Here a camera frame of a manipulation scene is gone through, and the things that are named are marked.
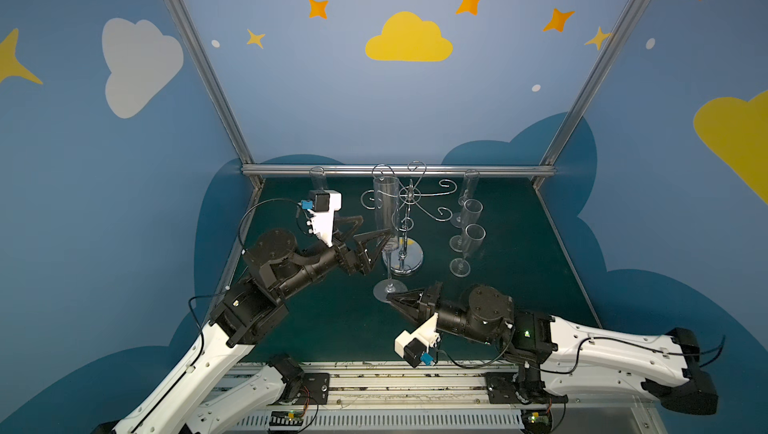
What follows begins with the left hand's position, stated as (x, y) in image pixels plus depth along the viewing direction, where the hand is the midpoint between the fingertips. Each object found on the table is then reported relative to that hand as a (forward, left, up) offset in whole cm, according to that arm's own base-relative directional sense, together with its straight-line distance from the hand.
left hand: (372, 221), depth 56 cm
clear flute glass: (+34, +20, -23) cm, 45 cm away
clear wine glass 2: (+13, -27, -24) cm, 39 cm away
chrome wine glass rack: (+17, -9, -41) cm, 45 cm away
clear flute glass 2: (+33, -30, -24) cm, 51 cm away
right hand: (-8, -5, -10) cm, 14 cm away
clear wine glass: (+24, -29, -24) cm, 45 cm away
